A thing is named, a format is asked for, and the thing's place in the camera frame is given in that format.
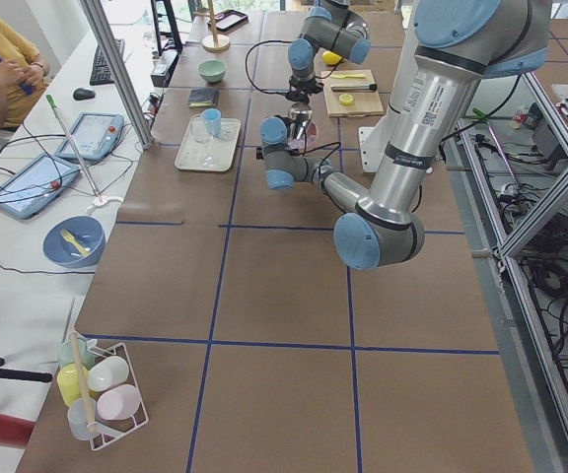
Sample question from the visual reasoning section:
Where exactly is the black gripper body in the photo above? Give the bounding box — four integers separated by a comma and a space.
286, 76, 323, 102

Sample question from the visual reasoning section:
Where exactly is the metal ice scoop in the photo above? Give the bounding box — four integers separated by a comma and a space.
288, 102, 313, 146

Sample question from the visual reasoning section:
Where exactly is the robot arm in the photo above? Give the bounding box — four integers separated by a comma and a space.
260, 1, 551, 270
285, 1, 371, 104

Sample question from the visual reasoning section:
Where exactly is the pink bowl with ice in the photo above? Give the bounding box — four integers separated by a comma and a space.
289, 122, 319, 152

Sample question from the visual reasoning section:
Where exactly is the light blue cup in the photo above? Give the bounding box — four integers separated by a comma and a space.
201, 108, 222, 138

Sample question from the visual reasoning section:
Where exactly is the white cup in rack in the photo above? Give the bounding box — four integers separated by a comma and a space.
87, 356, 129, 392

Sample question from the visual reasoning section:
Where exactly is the green cup in rack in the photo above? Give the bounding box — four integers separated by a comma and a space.
58, 335, 95, 370

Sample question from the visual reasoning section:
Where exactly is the pink cup in rack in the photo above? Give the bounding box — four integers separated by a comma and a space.
97, 384, 142, 421

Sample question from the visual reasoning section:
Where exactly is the yellow cup in rack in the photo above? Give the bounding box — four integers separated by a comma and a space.
56, 363, 82, 407

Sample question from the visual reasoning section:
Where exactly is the grey cup in rack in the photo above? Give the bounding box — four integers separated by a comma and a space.
67, 398, 99, 440

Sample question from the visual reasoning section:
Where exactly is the yellow plastic knife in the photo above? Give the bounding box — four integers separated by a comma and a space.
328, 73, 366, 80

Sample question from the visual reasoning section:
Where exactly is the yellow lemon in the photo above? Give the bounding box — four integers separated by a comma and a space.
321, 50, 342, 67

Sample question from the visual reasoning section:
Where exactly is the lemon half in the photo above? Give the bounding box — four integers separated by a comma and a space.
338, 94, 355, 106

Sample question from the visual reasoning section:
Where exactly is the green bowl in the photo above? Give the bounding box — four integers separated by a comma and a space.
198, 59, 227, 84

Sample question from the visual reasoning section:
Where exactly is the wooden mug stand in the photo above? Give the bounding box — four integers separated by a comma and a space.
201, 0, 231, 53

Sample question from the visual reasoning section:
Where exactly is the dark tray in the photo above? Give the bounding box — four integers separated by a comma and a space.
214, 9, 249, 34

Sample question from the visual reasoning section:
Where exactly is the clear wine glass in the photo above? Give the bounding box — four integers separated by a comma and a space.
189, 114, 215, 169

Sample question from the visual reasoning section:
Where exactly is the white bear tray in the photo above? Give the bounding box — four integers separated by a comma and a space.
175, 114, 242, 172

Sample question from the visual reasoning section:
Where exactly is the black keyboard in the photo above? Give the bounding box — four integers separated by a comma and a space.
89, 45, 114, 86

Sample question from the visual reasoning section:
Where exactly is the far teach pendant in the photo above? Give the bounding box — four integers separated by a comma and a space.
70, 112, 124, 163

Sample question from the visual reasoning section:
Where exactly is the teach pendant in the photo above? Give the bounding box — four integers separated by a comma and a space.
0, 154, 80, 220
70, 112, 124, 163

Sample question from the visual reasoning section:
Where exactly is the black computer mouse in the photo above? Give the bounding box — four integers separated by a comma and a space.
72, 88, 96, 101

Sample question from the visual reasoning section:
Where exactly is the white rod with green tip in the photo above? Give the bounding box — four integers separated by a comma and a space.
46, 94, 123, 216

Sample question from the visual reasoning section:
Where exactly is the blue bowl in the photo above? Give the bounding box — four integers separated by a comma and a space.
42, 215, 106, 269

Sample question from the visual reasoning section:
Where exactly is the yellow plastic fork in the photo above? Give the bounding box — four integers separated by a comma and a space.
60, 229, 89, 257

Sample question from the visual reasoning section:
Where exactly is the near teach pendant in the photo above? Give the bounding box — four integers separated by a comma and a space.
0, 154, 80, 220

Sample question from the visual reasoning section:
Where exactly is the person in yellow shirt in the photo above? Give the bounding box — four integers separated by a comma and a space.
0, 19, 50, 131

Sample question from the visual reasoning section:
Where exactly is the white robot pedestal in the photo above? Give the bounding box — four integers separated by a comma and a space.
358, 123, 388, 173

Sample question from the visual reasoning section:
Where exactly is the aluminium frame post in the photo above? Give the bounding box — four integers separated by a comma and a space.
81, 0, 154, 150

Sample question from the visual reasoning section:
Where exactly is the wooden rack handle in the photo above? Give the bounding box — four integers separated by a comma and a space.
69, 331, 97, 434

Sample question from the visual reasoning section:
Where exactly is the white wire cup rack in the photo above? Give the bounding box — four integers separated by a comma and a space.
82, 336, 149, 451

